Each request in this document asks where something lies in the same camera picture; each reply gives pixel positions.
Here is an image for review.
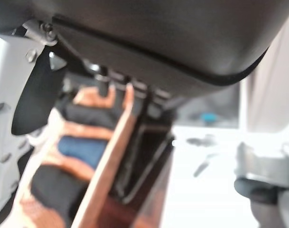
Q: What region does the black folded garment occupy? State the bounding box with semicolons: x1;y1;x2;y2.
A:
30;165;89;228
56;96;122;131

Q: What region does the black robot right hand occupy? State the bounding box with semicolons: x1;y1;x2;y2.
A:
0;0;289;136

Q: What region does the grey object on floor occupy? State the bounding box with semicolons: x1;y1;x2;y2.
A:
186;134;221;178

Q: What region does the blue folded garment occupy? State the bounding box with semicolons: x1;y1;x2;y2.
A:
56;135;110;170

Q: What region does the orange-brown wooden rack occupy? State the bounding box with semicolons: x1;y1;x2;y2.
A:
12;83;176;228

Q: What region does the black metal frame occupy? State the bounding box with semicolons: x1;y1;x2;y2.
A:
114;104;176;205

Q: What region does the small teal object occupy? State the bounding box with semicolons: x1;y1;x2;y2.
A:
200;113;218;124

